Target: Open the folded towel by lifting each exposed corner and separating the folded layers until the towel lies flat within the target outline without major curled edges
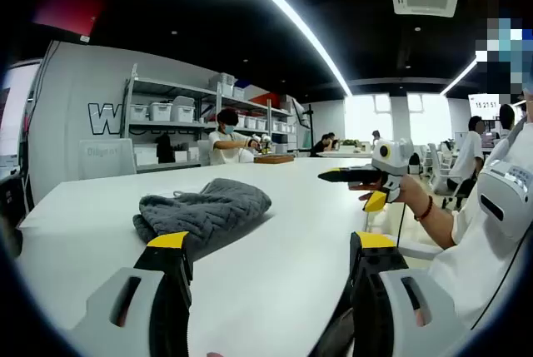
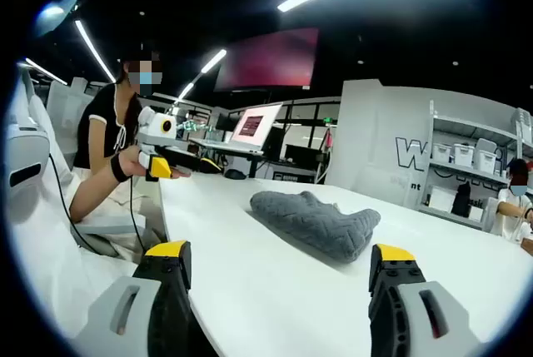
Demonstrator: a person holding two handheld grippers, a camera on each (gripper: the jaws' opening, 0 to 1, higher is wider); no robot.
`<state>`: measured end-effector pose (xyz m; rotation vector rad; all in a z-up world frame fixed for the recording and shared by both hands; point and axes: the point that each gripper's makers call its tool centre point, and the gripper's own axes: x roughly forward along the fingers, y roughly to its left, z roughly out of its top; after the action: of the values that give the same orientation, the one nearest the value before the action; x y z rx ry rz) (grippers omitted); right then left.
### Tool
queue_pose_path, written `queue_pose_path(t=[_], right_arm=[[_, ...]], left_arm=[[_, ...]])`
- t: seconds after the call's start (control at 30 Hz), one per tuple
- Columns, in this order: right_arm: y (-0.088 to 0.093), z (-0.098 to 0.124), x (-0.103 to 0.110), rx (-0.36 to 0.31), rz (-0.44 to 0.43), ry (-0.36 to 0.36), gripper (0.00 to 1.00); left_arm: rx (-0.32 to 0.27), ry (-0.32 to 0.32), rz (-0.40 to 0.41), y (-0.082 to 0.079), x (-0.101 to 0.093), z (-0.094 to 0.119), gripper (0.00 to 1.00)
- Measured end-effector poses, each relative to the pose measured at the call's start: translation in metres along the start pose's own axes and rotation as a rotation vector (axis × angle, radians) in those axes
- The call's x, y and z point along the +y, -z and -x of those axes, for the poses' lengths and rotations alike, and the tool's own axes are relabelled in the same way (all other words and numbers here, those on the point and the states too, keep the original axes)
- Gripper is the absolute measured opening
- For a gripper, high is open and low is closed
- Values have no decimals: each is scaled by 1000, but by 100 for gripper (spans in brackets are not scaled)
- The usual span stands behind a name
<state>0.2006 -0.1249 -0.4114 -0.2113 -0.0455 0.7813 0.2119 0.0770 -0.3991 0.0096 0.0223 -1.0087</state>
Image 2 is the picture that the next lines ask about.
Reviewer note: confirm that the grey towel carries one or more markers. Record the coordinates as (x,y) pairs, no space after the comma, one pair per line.
(308,224)

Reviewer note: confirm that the open silver laptop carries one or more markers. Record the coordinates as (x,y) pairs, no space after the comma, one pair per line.
(254,126)

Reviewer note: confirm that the person's left hand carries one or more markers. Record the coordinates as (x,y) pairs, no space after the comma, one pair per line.
(133,167)

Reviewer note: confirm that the green white mechanical device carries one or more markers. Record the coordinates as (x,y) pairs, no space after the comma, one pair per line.
(193,126)

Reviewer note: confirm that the black computer mouse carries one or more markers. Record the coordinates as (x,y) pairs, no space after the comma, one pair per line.
(235,174)

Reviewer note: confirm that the laptop stand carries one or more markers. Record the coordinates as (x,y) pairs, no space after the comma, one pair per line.
(253,165)

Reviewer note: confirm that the white high-back chair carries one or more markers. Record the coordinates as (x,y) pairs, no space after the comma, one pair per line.
(62,107)

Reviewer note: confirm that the white cardboard box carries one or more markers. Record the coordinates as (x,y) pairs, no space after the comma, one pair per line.
(442,199)

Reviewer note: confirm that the black labelled case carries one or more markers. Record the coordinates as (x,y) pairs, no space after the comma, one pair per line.
(300,177)

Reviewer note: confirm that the black backpack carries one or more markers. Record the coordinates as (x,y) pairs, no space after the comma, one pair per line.
(462,201)

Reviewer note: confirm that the white worn device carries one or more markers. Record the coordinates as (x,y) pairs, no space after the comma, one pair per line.
(25,145)

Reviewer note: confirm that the pink hanging cloth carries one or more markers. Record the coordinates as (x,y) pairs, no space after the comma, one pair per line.
(330,140)

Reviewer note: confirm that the green exit sign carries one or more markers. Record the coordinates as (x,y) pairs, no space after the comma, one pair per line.
(329,119)

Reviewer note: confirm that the row of white storage bins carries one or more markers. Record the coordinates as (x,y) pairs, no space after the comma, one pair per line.
(464,155)

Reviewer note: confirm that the white lettered partition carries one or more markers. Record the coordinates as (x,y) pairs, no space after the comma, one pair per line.
(366,124)

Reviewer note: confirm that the white metal shelving rack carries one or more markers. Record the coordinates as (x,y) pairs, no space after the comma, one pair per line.
(466,126)

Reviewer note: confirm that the large wall monitor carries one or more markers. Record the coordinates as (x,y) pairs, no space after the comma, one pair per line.
(270,61)

